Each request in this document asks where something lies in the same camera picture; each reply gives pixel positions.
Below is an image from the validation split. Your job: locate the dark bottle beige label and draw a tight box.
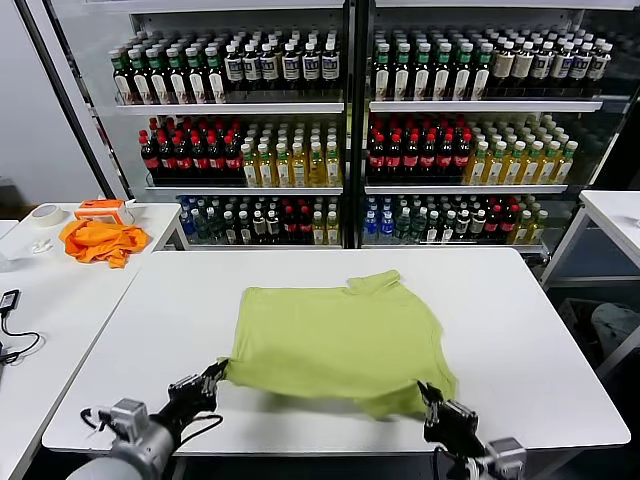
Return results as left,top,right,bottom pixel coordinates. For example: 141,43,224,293
493,40,516,91
513,40,535,91

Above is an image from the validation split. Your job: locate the light green t-shirt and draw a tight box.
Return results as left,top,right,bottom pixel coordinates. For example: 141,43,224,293
217,269,459,421

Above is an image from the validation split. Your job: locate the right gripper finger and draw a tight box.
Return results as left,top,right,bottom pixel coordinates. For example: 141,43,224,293
417,382,436,426
427,383,474,419

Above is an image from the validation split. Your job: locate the grey plastic bag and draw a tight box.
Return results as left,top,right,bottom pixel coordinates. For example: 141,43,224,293
591,301,640,349

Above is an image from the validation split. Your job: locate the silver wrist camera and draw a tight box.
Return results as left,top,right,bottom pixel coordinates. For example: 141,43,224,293
485,437,528,474
99,398,150,444

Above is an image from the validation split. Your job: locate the glass cabinet door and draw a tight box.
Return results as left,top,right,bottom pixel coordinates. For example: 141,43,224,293
14,0,134,204
582,0,640,194

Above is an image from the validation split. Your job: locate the white drink display cabinet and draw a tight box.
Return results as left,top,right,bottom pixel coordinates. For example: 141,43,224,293
357,0,609,255
82,0,359,251

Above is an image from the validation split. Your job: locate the dark bottle blue white label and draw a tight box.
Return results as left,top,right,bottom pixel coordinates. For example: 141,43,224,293
281,42,301,94
587,42,613,91
551,40,575,91
260,43,280,94
320,41,341,94
223,43,244,94
571,41,594,91
531,40,554,91
242,43,262,94
301,42,321,94

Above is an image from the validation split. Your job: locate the white side table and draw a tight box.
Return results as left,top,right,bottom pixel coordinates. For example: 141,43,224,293
0,201,190,480
542,188,640,381

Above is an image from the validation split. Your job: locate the black left camera cable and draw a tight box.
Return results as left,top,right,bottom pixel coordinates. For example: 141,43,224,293
80,407,114,436

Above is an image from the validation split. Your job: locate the thin black adapter cable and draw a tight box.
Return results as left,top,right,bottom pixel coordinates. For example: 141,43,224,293
0,307,42,366

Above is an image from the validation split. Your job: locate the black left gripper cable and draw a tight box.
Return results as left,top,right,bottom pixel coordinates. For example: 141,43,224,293
179,412,225,446

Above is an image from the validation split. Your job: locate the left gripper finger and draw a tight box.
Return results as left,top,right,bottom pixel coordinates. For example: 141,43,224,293
168,360,230,394
202,367,232,397

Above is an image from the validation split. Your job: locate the black plastic crate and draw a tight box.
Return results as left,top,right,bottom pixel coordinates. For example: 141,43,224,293
558,297,619,364

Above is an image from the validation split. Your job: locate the orange and white box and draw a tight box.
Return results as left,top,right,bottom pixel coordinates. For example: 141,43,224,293
73,198,137,226

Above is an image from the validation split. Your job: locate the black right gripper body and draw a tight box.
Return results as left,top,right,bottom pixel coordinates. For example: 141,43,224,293
424,405,489,459

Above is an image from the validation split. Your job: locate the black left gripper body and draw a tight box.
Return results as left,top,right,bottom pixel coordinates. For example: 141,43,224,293
154,382,216,441

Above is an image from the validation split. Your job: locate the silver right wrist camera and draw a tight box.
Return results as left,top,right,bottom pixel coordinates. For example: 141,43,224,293
485,437,528,474

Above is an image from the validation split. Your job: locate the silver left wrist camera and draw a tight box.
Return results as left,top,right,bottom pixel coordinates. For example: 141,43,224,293
99,398,150,444

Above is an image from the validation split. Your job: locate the crumpled orange cloth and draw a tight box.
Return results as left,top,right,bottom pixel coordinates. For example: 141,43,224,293
58,219,151,270

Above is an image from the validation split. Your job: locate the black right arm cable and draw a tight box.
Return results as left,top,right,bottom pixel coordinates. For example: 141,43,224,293
431,444,451,480

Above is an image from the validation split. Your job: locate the white tape roll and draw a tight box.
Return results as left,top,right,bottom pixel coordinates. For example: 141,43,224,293
29,203,66,227

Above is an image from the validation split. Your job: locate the dark tea bottle green cap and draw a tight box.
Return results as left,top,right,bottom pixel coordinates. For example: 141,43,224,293
393,42,414,101
184,46,208,105
413,42,434,101
127,47,152,105
434,42,454,101
165,46,189,105
145,47,170,105
454,42,475,101
473,42,494,101
110,47,135,105
373,42,394,101
205,45,227,104

